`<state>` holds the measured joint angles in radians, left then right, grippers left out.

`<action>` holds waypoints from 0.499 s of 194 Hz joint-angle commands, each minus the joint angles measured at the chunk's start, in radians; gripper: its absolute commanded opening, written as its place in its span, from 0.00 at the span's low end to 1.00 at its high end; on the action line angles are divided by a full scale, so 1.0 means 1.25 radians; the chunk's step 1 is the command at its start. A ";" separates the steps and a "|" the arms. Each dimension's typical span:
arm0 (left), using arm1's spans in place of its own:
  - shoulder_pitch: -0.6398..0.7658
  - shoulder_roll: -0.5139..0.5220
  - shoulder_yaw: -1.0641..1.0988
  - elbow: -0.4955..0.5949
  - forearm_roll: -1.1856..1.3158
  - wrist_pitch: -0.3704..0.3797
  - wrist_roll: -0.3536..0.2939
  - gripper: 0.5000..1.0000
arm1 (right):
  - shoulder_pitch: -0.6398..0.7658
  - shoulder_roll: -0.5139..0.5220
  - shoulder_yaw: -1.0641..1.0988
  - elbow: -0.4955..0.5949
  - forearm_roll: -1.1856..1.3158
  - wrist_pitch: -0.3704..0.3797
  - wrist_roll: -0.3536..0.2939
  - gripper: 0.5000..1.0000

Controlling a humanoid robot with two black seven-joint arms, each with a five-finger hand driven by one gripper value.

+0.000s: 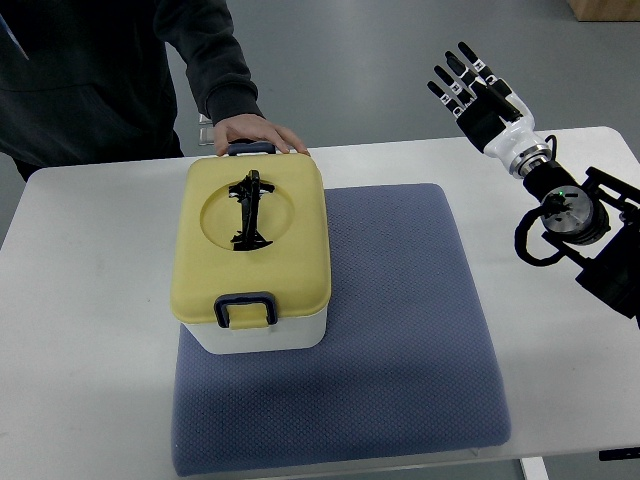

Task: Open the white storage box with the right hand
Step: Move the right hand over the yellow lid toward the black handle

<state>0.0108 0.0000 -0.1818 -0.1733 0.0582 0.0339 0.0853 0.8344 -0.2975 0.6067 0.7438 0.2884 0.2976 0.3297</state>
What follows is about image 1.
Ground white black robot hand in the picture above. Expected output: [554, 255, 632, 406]
[427, 42, 552, 179]

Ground person's bare hand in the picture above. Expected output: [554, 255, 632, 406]
[213, 114, 309, 156]

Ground yellow storage box lid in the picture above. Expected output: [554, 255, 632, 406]
[170, 153, 331, 328]

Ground dark sleeved person forearm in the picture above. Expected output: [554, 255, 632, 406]
[153, 0, 262, 123]

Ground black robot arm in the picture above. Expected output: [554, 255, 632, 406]
[514, 135, 639, 319]

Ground cardboard box corner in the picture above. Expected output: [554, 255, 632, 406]
[567, 0, 639, 22]

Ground white storage box base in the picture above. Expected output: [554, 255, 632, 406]
[185, 303, 328, 355]

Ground person's dark hoodie torso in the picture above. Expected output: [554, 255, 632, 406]
[1, 1, 189, 177]

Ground blue grey cushion mat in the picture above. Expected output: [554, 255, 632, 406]
[172, 184, 511, 476]

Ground white table leg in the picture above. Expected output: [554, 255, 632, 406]
[520, 457, 550, 480]

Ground black table bracket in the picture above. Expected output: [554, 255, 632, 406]
[598, 447, 640, 462]

